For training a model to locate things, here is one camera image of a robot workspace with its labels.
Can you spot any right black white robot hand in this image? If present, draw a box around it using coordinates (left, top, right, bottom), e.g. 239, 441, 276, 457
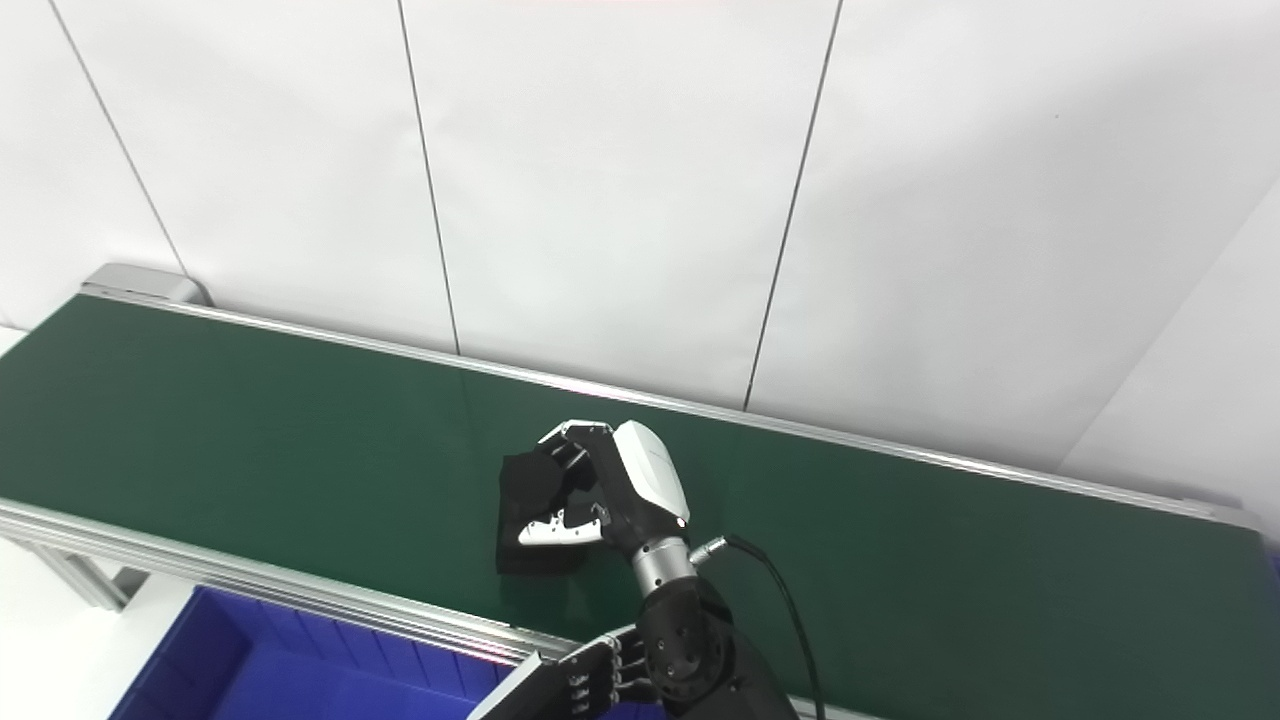
518, 420, 691, 561

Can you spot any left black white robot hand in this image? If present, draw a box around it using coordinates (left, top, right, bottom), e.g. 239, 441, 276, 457
468, 625, 656, 720

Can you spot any black cylinder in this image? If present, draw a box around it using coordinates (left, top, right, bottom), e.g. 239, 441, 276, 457
494, 449, 593, 577

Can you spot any blue plastic bin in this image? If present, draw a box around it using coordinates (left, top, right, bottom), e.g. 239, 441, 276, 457
107, 584, 523, 720

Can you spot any green conveyor belt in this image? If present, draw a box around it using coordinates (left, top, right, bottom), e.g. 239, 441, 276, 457
0, 294, 1280, 720
0, 262, 1280, 720

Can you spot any aluminium conveyor leg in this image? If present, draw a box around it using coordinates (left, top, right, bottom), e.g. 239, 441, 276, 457
18, 544, 133, 612

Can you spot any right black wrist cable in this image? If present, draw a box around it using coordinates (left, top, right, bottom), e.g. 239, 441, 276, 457
690, 534, 828, 720

